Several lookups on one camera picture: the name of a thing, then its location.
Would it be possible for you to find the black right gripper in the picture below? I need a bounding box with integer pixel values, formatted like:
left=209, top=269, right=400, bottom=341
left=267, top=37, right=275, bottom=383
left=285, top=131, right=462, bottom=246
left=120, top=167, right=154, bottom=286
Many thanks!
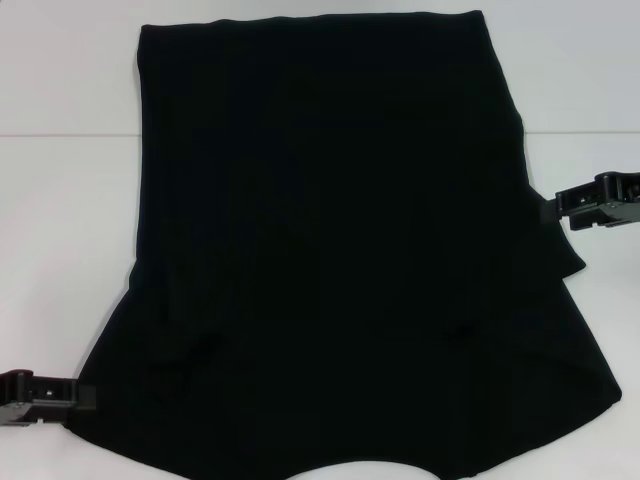
left=540, top=171, right=640, bottom=231

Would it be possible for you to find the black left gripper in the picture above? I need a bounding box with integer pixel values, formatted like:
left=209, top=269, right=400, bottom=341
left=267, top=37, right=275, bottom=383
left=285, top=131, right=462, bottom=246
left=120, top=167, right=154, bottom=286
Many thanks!
left=0, top=369, right=96, bottom=429

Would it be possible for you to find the black t-shirt with FREE print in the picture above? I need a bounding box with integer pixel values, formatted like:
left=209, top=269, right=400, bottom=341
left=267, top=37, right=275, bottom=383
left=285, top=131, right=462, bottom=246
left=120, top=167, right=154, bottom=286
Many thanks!
left=64, top=10, right=624, bottom=480

